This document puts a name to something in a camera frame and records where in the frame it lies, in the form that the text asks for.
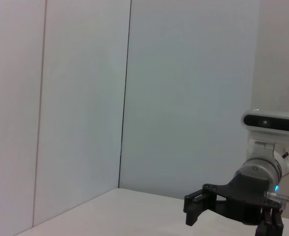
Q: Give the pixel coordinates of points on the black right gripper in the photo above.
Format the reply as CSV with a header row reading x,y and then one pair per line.
x,y
245,194

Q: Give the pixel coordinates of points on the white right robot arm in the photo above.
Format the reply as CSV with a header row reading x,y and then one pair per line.
x,y
257,169

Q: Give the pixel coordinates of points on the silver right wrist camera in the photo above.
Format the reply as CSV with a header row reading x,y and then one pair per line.
x,y
269,121

